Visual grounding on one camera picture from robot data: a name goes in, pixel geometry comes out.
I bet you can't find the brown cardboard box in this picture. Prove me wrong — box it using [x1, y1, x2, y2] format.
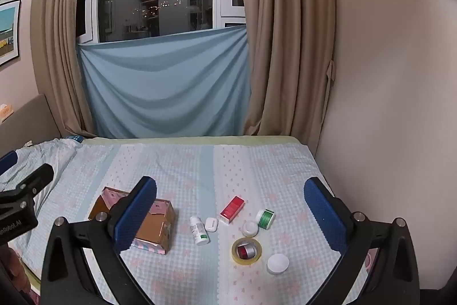
[88, 186, 177, 256]

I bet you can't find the white jar lid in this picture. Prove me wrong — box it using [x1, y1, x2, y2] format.
[242, 221, 259, 238]

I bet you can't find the light blue cloth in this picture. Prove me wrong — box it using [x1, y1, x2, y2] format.
[77, 25, 252, 139]

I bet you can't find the green thread spool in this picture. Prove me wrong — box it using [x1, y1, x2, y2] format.
[256, 209, 275, 230]

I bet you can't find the yellow tape roll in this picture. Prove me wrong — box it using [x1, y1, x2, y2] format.
[231, 238, 263, 266]

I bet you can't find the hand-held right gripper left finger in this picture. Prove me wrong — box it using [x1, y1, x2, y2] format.
[41, 176, 158, 305]

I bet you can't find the white round lid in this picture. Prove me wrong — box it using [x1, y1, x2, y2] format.
[266, 254, 290, 275]

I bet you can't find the printed light blue blanket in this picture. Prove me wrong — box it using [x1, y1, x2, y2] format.
[0, 138, 379, 305]

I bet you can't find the beige curtain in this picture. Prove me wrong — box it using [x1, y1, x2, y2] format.
[236, 0, 338, 137]
[30, 0, 104, 137]

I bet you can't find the grey headboard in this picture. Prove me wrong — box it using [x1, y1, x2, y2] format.
[0, 93, 67, 159]

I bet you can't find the white bottle with green label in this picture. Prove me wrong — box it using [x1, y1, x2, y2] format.
[189, 216, 211, 246]

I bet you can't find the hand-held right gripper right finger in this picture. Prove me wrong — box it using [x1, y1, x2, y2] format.
[303, 176, 420, 305]

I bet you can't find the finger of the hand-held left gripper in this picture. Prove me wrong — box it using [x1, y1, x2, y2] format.
[0, 150, 19, 177]
[0, 163, 55, 202]

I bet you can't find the red box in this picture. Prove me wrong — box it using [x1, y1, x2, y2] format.
[219, 196, 246, 225]

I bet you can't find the person's left hand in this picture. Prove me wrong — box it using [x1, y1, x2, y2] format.
[0, 248, 33, 293]

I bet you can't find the framed wall picture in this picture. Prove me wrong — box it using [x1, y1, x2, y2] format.
[0, 0, 22, 67]

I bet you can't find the red and silver jar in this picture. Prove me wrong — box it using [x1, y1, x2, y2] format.
[237, 244, 258, 260]

